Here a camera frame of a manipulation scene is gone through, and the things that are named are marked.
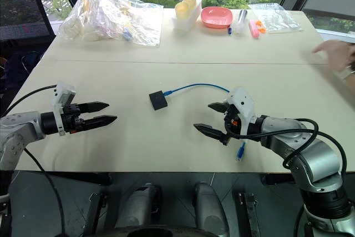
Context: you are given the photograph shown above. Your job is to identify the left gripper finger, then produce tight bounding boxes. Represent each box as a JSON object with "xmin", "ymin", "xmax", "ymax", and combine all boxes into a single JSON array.
[
  {"xmin": 82, "ymin": 115, "xmax": 118, "ymax": 132},
  {"xmin": 78, "ymin": 101, "xmax": 110, "ymax": 114}
]

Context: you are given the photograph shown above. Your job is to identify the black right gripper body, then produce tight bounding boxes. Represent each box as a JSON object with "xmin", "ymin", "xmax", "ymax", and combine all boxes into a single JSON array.
[{"xmin": 221, "ymin": 103, "xmax": 242, "ymax": 147}]

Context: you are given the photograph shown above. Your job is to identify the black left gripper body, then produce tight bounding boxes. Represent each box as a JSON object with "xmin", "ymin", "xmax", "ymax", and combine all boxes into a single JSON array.
[{"xmin": 60, "ymin": 103, "xmax": 85, "ymax": 135}]

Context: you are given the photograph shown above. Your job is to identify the person's bare hand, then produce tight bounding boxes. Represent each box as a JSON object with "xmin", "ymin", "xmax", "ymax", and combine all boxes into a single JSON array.
[{"xmin": 311, "ymin": 39, "xmax": 355, "ymax": 73}]

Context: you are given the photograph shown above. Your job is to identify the black mesh office chair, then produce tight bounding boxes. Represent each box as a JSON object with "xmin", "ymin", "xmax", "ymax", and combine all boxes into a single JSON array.
[{"xmin": 0, "ymin": 0, "xmax": 54, "ymax": 95}]

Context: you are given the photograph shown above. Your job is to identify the pink plastic bowl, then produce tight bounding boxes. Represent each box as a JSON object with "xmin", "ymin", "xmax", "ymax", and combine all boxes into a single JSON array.
[{"xmin": 200, "ymin": 6, "xmax": 234, "ymax": 29}]

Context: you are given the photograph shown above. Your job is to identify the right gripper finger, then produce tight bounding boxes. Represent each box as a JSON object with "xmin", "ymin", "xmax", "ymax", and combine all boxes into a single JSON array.
[
  {"xmin": 192, "ymin": 123, "xmax": 231, "ymax": 147},
  {"xmin": 207, "ymin": 102, "xmax": 230, "ymax": 114}
]

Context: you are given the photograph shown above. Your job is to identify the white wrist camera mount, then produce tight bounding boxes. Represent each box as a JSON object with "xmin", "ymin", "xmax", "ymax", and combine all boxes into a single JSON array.
[
  {"xmin": 52, "ymin": 82, "xmax": 77, "ymax": 137},
  {"xmin": 226, "ymin": 87, "xmax": 257, "ymax": 136}
]

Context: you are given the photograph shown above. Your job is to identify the large clear filled plastic bag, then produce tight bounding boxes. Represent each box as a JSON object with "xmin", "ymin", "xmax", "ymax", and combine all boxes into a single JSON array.
[{"xmin": 57, "ymin": 0, "xmax": 164, "ymax": 49}]

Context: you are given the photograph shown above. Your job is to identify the small black box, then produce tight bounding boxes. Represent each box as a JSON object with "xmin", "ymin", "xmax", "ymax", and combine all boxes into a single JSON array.
[{"xmin": 148, "ymin": 90, "xmax": 169, "ymax": 112}]

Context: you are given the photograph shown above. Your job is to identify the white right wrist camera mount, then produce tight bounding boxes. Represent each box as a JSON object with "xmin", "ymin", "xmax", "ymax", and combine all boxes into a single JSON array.
[{"xmin": 226, "ymin": 87, "xmax": 257, "ymax": 136}]

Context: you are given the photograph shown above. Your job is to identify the black metal bracket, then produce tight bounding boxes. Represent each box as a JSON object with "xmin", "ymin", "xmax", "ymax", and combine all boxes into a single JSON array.
[
  {"xmin": 82, "ymin": 191, "xmax": 108, "ymax": 237},
  {"xmin": 235, "ymin": 191, "xmax": 262, "ymax": 237}
]

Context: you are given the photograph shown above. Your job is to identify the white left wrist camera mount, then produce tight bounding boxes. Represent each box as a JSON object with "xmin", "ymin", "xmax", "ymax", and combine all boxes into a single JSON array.
[{"xmin": 52, "ymin": 82, "xmax": 77, "ymax": 137}]

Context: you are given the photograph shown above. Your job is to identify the dark grey rounded housing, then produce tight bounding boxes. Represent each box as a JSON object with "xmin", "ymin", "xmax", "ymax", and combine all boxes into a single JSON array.
[
  {"xmin": 114, "ymin": 182, "xmax": 164, "ymax": 230},
  {"xmin": 192, "ymin": 181, "xmax": 230, "ymax": 236}
]

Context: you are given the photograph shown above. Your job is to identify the clear plastic tube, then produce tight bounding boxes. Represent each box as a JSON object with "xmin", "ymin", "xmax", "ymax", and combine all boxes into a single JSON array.
[{"xmin": 232, "ymin": 9, "xmax": 249, "ymax": 37}]

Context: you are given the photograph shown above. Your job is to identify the blue cable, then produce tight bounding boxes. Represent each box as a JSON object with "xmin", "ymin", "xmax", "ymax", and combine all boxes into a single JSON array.
[{"xmin": 163, "ymin": 82, "xmax": 247, "ymax": 163}]

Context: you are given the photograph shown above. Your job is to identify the flat clear plastic bag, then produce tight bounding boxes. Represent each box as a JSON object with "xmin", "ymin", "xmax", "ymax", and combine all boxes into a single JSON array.
[{"xmin": 247, "ymin": 3, "xmax": 303, "ymax": 35}]

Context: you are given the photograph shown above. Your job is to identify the white foam cup holder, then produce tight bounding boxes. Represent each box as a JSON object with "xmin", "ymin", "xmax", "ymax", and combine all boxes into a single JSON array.
[{"xmin": 170, "ymin": 0, "xmax": 202, "ymax": 31}]

